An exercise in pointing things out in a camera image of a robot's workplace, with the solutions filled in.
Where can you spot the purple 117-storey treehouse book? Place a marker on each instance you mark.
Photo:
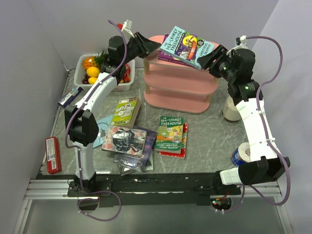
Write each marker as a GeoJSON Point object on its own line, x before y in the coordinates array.
{"type": "Point", "coordinates": [168, 57]}

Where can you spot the toy pineapple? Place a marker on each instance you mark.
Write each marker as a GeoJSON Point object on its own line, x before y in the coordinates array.
{"type": "Point", "coordinates": [95, 61]}

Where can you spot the white plastic fruit basket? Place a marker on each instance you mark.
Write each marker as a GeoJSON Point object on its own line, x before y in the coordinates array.
{"type": "Point", "coordinates": [80, 72]}

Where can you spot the purple white toothpaste box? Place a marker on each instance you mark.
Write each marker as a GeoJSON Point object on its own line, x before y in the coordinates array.
{"type": "Point", "coordinates": [68, 97]}

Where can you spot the green 104-storey treehouse book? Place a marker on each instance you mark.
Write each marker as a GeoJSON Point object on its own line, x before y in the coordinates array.
{"type": "Point", "coordinates": [169, 134]}

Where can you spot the lime green comic book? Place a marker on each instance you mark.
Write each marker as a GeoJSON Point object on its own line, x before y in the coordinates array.
{"type": "Point", "coordinates": [126, 112]}

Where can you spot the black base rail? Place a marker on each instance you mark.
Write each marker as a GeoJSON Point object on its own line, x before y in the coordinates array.
{"type": "Point", "coordinates": [152, 189]}

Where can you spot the pink three-tier shelf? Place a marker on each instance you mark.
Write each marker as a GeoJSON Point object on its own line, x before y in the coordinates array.
{"type": "Point", "coordinates": [177, 87]}

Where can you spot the orange toy fruit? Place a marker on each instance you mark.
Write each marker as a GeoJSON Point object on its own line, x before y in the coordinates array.
{"type": "Point", "coordinates": [93, 72]}

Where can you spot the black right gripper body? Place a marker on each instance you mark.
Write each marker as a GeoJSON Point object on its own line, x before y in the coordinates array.
{"type": "Point", "coordinates": [222, 67]}

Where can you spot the light blue cat book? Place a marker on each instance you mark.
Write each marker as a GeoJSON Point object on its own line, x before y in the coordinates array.
{"type": "Point", "coordinates": [102, 128]}

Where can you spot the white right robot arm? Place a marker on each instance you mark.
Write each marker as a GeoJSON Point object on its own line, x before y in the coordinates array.
{"type": "Point", "coordinates": [267, 164]}

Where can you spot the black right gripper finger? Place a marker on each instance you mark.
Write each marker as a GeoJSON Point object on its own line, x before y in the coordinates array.
{"type": "Point", "coordinates": [207, 62]}
{"type": "Point", "coordinates": [218, 51]}

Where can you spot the beige paper roll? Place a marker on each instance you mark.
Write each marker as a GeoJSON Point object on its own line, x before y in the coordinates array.
{"type": "Point", "coordinates": [230, 112]}

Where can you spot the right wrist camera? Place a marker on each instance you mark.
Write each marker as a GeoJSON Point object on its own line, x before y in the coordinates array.
{"type": "Point", "coordinates": [241, 43]}

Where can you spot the red box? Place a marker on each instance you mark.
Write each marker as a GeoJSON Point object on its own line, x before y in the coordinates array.
{"type": "Point", "coordinates": [53, 155]}

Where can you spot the red book under green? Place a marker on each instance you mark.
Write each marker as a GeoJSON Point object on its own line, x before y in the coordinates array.
{"type": "Point", "coordinates": [182, 153]}

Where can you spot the yellow mango toy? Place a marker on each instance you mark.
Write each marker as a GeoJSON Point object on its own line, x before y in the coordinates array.
{"type": "Point", "coordinates": [92, 80]}

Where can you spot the light blue 143-storey treehouse book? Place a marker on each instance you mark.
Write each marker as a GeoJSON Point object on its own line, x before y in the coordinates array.
{"type": "Point", "coordinates": [205, 47]}

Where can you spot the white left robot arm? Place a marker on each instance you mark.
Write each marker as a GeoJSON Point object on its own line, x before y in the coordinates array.
{"type": "Point", "coordinates": [81, 125]}

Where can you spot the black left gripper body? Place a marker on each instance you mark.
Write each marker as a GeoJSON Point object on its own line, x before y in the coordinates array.
{"type": "Point", "coordinates": [137, 45]}

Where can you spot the blue wrapped tissue roll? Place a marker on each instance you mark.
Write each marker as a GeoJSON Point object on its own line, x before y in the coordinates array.
{"type": "Point", "coordinates": [241, 155]}

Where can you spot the floral Little Women book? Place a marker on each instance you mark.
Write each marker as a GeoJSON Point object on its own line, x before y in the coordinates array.
{"type": "Point", "coordinates": [124, 140]}

